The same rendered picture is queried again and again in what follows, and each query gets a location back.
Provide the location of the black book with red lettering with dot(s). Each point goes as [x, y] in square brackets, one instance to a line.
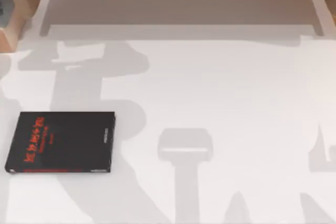
[65, 142]

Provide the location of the pale wooden cabinet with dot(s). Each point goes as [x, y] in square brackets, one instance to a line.
[10, 19]

